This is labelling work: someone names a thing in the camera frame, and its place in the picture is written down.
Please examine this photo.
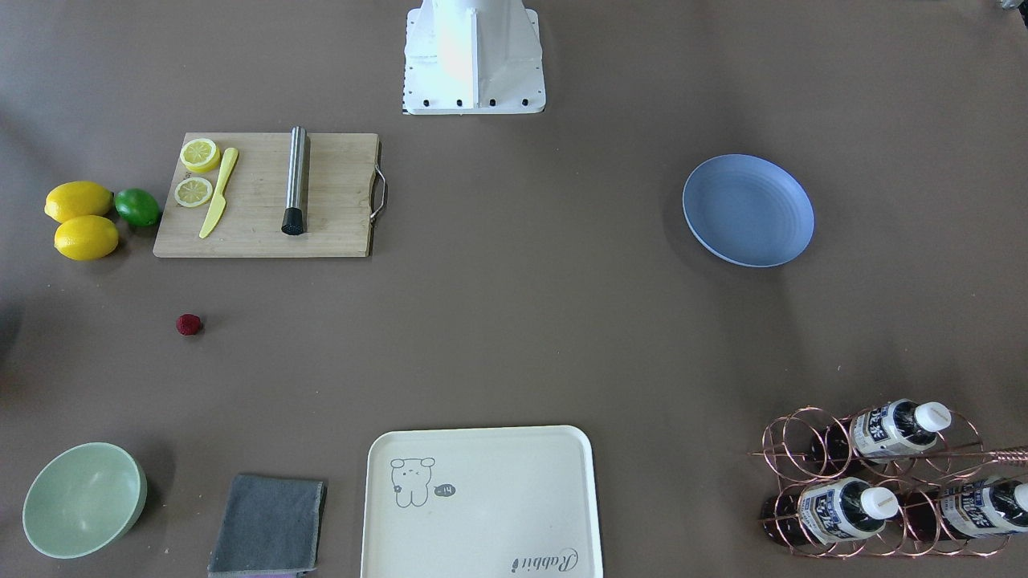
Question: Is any yellow lemon lower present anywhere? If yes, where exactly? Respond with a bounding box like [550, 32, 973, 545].
[54, 215, 119, 261]

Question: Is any top tea bottle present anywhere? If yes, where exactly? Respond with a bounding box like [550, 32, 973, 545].
[808, 398, 953, 475]

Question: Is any yellow lemon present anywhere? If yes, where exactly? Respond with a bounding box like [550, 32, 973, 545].
[43, 181, 113, 223]
[54, 215, 119, 261]

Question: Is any cream rabbit tray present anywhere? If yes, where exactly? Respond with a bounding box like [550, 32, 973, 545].
[361, 425, 605, 577]

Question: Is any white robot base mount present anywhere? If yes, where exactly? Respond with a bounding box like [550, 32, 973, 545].
[402, 1, 547, 115]

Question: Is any yellow plastic knife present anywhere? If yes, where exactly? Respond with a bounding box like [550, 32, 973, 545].
[198, 147, 238, 238]

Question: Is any tea bottle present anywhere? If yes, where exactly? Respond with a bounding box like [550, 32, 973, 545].
[900, 477, 1027, 543]
[759, 477, 900, 547]
[808, 398, 953, 475]

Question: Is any green bowl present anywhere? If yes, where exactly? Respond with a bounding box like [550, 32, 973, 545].
[22, 442, 148, 559]

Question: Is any green lime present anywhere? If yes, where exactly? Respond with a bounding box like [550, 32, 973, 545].
[113, 188, 161, 227]

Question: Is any blue plate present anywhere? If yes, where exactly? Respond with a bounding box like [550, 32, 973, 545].
[680, 153, 815, 268]

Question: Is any lower tea bottle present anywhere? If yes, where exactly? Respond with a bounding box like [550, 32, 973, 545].
[759, 477, 900, 547]
[900, 477, 1027, 543]

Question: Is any yellow lemon upper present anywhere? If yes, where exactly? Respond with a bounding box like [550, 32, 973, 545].
[43, 181, 113, 223]

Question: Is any lemon half upper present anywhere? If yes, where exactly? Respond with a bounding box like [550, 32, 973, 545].
[179, 136, 222, 174]

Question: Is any copper wire bottle rack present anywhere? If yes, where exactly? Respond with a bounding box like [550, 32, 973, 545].
[757, 406, 1026, 559]

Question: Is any wooden cutting board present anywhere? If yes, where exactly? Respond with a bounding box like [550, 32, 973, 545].
[153, 132, 383, 258]

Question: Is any lemon slice lower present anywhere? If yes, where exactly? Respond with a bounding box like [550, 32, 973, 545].
[173, 177, 215, 208]

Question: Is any grey folded cloth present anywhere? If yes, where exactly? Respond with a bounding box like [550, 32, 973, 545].
[208, 474, 324, 577]

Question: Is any red strawberry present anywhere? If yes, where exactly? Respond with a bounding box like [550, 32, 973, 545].
[176, 314, 203, 336]

